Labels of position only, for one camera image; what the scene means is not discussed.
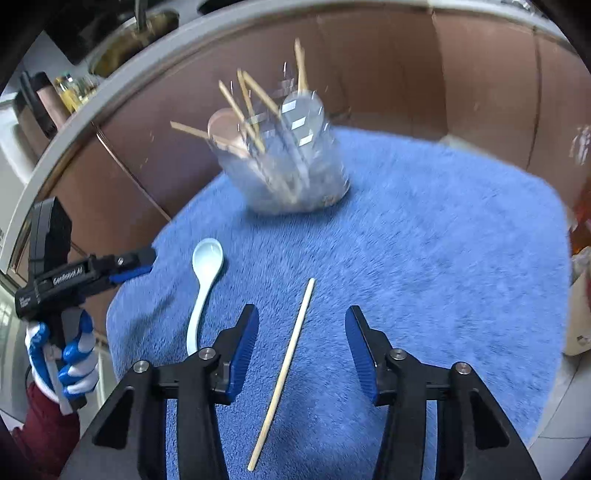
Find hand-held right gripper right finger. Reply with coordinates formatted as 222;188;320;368
345;305;541;480

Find clear plastic utensil holder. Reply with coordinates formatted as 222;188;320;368
207;78;352;216

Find person's left forearm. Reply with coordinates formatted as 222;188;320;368
8;382;82;480

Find cardboard box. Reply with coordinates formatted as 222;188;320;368
560;258;591;357

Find blue towel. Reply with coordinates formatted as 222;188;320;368
105;126;574;480

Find pink thermos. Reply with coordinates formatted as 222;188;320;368
34;85;71;131

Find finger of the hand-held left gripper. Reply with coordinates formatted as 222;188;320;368
115;247;156;268
110;264;154;284

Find white ceramic spoon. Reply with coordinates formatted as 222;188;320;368
185;237;225;356

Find bronze wok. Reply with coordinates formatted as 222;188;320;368
87;0;181;79

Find large cooking oil bottle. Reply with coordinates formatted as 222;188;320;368
569;203;591;256

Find cooking oil bottle green cap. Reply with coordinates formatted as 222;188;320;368
54;74;81;114

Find brown lower cabinet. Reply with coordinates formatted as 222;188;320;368
9;9;591;278

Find person's left hand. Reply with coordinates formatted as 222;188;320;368
25;308;100;402

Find black thermos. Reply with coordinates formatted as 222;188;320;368
17;71;52;140

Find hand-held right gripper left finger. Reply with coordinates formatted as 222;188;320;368
58;303;260;480

